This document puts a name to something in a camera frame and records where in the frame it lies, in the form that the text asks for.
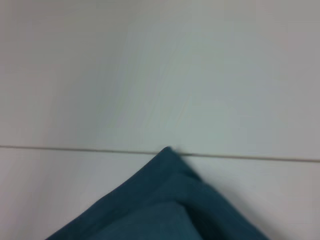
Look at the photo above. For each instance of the teal blue shirt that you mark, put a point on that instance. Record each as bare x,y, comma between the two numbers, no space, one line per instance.
160,205

